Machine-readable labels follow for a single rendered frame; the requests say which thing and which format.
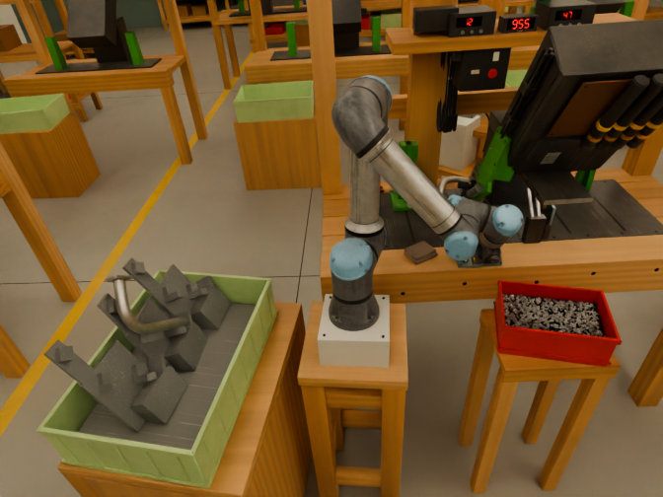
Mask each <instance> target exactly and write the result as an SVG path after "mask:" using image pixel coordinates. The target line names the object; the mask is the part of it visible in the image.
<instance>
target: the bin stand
mask: <svg viewBox="0 0 663 497"><path fill-rule="evenodd" d="M479 323H480V329H479V338H478V343H477V348H476V353H475V358H474V363H473V367H472V372H471V377H470V382H469V387H468V392H467V397H466V402H465V407H464V412H463V417H462V422H461V427H460V432H459V441H460V445H461V447H469V446H471V445H472V444H473V440H474V436H475V432H476V428H477V424H478V420H479V412H480V408H481V404H482V400H483V396H484V391H485V387H486V383H487V379H488V375H489V370H490V366H491V362H492V358H493V354H494V350H495V353H496V356H497V358H498V361H499V364H500V368H499V369H498V373H497V376H496V380H495V384H494V388H493V392H492V396H491V400H490V404H489V408H488V412H487V415H486V418H485V422H484V426H483V430H482V434H481V438H480V442H479V449H478V453H477V457H476V461H475V464H474V468H473V472H472V476H471V480H470V484H471V487H472V491H473V493H474V494H475V493H484V492H485V489H486V486H487V483H488V480H489V477H490V473H491V470H492V467H493V464H494V460H495V457H496V454H497V451H498V447H499V444H500V441H501V438H502V434H503V431H504V428H505V425H506V421H507V418H508V415H509V412H510V408H511V405H512V402H513V399H514V395H515V392H516V390H517V386H518V383H519V382H535V381H540V382H539V385H538V388H537V391H536V393H535V396H534V399H533V402H532V405H531V408H530V411H529V413H528V416H527V419H526V422H525V425H524V428H523V430H522V433H521V435H522V437H523V440H524V443H525V444H536V443H537V440H538V438H539V435H540V433H541V430H542V428H543V425H544V423H545V420H546V418H547V415H548V413H549V410H550V408H551V405H552V403H553V399H554V396H555V394H556V391H557V389H558V386H559V384H560V381H561V380H578V379H582V381H581V383H580V385H579V388H578V390H577V392H576V395H575V397H574V399H573V401H572V403H571V405H570V407H569V409H568V412H567V414H566V416H565V418H564V421H563V423H562V425H561V427H560V430H559V432H558V434H557V436H556V439H555V441H554V443H553V446H552V449H551V451H550V454H549V456H548V458H547V460H546V463H545V465H544V467H543V469H542V472H541V474H540V476H539V482H540V484H541V487H542V490H543V491H551V490H555V488H556V486H557V484H558V482H559V480H560V478H561V476H562V474H563V472H564V470H565V468H566V466H567V465H568V463H569V461H570V459H571V457H572V455H573V453H574V451H575V449H576V447H577V445H578V443H579V441H580V439H581V437H582V435H583V433H584V431H585V429H586V427H587V425H588V423H589V421H590V419H591V417H592V415H593V413H594V411H595V409H596V407H597V405H598V403H599V401H600V399H601V397H602V395H603V393H604V391H605V389H606V387H607V385H608V383H609V381H610V379H611V378H614V377H615V376H616V374H617V372H618V370H619V368H620V366H621V364H620V362H619V361H618V359H617V358H616V356H615V355H614V353H613V354H612V356H611V358H610V361H611V363H612V364H611V365H607V367H601V366H593V365H585V364H577V363H570V362H562V361H555V360H548V359H540V358H532V357H524V356H517V355H509V354H501V353H498V351H497V339H496V327H495V315H494V309H482V310H481V312H480V318H479Z"/></svg>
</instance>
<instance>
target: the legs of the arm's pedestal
mask: <svg viewBox="0 0 663 497"><path fill-rule="evenodd" d="M301 390H302V395H303V401H304V406H305V412H306V418H307V424H308V430H309V436H310V442H311V448H312V454H313V460H314V465H315V471H316V477H317V482H318V488H319V494H320V497H339V485H352V486H365V487H379V488H381V497H400V484H401V468H402V452H403V436H404V421H405V390H374V389H354V388H333V387H312V386H301ZM341 408H361V409H379V410H381V409H382V412H378V411H359V410H342V409H341ZM343 427H350V428H367V429H382V430H381V468H369V467H354V466H339V465H336V457H335V451H343V441H344V433H343Z"/></svg>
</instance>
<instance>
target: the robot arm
mask: <svg viewBox="0 0 663 497"><path fill-rule="evenodd" d="M392 102H393V96H392V91H391V89H390V87H389V86H388V84H387V83H386V82H385V81H384V80H382V79H381V78H379V77H377V76H372V75H366V76H362V77H360V78H357V79H355V80H354V81H352V82H351V83H350V84H349V86H348V87H347V88H346V89H345V90H344V91H342V92H341V93H340V94H339V95H338V96H337V97H336V99H335V100H334V103H333V105H332V110H331V118H332V123H333V126H334V128H335V130H336V132H337V134H338V135H339V137H340V138H341V139H342V141H343V142H344V143H345V145H346V146H347V147H348V148H349V216H348V217H347V218H346V219H345V222H344V231H345V238H344V240H342V243H341V242H338V243H337V244H336V245H335V246H334V247H333V248H332V249H331V255H330V268H331V284H332V297H331V303H330V306H329V317H330V320H331V323H332V324H333V325H335V326H336V327H338V328H340V329H343V330H347V331H359V330H364V329H366V328H369V327H370V326H372V325H373V324H374V323H375V322H376V321H377V320H378V318H379V305H378V302H377V300H376V298H375V296H374V294H373V272H374V269H375V267H376V264H377V262H378V259H379V257H380V254H381V252H382V250H383V248H384V246H385V244H386V239H387V232H386V229H385V227H384V220H383V219H382V218H381V217H380V216H379V207H380V175H381V176H382V177H383V178H384V179H385V180H386V181H387V182H388V183H389V185H390V186H391V187H392V188H393V189H394V190H395V191H396V192H397V193H398V194H399V195H400V196H401V197H402V198H403V199H404V200H405V201H406V202H407V203H408V204H409V206H410V207H411V208H412V209H413V210H414V211H415V212H416V213H417V214H418V215H419V216H420V217H421V218H422V219H423V220H424V221H425V222H426V223H427V224H428V225H429V226H430V227H431V229H432V230H433V231H434V232H435V233H436V234H437V235H438V236H439V237H440V238H441V239H442V240H443V241H444V249H445V252H446V253H447V255H448V256H449V257H451V258H453V259H455V260H467V259H469V258H470V259H471V263H472V265H474V264H483V265H486V264H493V263H494V264H496V263H497V262H498V261H499V260H500V259H501V258H500V255H501V250H500V247H502V246H503V245H504V244H505V243H506V242H507V241H508V240H509V239H510V238H511V237H512V236H514V235H515V234H516V233H517V232H518V231H519V229H520V228H521V226H522V224H523V214H522V212H521V211H520V210H519V209H518V208H517V207H516V206H514V205H510V204H505V205H501V206H499V207H494V206H490V205H487V204H483V203H480V202H477V201H474V200H471V199H469V198H466V197H464V196H463V197H462V196H458V195H450V196H449V198H448V199H447V197H446V196H445V195H444V194H443V193H442V192H441V191H440V190H439V189H438V188H437V187H436V186H435V184H434V183H433V182H432V181H431V180H430V179H429V178H428V177H427V176H426V175H425V174H424V173H423V171H422V170H421V169H420V168H419V167H418V166H417V165H416V164H415V163H414V162H413V161H412V160H411V158H410V157H409V156H408V155H407V154H406V153H405V152H404V151H403V150H402V149H401V148H400V146H399V145H398V144H397V143H396V142H395V141H394V140H393V139H392V138H391V136H390V129H389V128H388V115H389V110H390V109H391V106H392ZM474 258H475V262H474Z"/></svg>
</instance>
